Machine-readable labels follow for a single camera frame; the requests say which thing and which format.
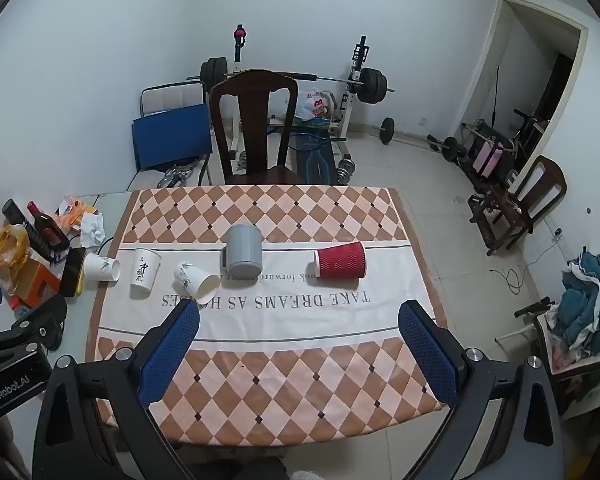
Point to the chrome weight plates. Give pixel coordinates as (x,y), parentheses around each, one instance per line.
(177,174)

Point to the black plate barbell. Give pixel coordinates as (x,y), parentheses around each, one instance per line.
(372,86)

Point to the checkered printed tablecloth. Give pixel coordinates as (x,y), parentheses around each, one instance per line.
(280,360)

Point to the pink bag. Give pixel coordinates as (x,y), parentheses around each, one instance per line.
(487,157)

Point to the chrome dumbbell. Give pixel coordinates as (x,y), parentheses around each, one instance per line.
(346,170)

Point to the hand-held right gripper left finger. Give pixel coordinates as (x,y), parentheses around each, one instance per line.
(167,355)

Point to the tall black bottle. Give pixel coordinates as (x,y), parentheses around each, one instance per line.
(27,232)

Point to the orange cardboard box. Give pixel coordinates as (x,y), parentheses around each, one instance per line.
(37,282)

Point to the black phone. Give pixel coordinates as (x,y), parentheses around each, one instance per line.
(73,270)

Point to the black exercise machine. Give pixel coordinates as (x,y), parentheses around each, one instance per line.
(522,130)

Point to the yellow plastic bag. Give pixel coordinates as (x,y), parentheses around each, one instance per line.
(7,255)

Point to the small black floor barbell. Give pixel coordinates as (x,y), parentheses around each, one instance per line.
(387,131)

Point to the white calligraphy print paper cup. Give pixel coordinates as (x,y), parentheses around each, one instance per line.
(145,272)

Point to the red cap dark bottle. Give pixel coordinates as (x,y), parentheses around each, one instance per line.
(47,225)

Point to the orange snack wrappers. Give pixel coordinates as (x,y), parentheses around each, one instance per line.
(70,215)

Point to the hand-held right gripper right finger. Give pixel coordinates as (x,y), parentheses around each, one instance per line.
(427,355)

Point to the red ribbed paper cup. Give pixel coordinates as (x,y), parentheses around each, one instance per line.
(342,261)

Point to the pile of blue clothes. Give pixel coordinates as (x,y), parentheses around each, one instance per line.
(587,295)

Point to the blue padded panel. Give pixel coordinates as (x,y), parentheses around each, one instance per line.
(172,137)

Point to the dark wooden chair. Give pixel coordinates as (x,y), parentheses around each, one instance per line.
(257,110)
(530,195)

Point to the white bamboo print paper cup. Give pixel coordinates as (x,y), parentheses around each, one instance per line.
(195,280)
(100,266)

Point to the white printed plastic bag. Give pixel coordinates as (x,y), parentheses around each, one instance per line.
(314,106)

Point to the crumpled white tissue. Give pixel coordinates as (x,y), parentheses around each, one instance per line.
(92,230)

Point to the white weight bench rack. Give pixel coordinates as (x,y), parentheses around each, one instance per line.
(352,100)

